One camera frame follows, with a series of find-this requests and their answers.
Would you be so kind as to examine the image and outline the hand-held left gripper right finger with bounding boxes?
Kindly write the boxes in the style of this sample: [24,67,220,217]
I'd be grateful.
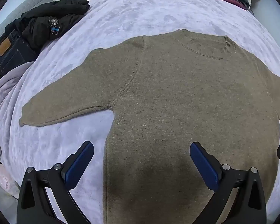
[190,141,267,224]

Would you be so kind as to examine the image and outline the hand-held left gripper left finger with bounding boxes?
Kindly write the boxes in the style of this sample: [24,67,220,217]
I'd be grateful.
[17,141,94,224]

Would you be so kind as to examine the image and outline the olive brown knit sweater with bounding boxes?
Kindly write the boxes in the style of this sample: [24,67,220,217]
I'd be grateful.
[19,29,280,224]

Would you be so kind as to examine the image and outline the clear plastic bag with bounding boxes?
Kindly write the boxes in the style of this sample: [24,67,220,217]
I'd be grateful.
[0,158,20,200]

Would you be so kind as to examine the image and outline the crumpled lilac quilt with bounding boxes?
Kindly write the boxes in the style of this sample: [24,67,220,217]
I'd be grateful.
[0,62,35,151]

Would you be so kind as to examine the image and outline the dark blue jeans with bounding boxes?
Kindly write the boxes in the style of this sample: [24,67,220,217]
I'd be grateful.
[0,29,39,85]

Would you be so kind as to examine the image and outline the black jacket with badge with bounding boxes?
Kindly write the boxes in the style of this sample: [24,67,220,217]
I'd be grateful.
[5,0,91,50]

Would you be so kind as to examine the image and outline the lilac plush blanket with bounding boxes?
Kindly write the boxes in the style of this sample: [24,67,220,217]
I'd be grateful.
[0,0,280,224]

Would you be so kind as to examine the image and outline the grey padded headboard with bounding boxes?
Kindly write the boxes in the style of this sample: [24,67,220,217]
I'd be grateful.
[0,0,55,50]

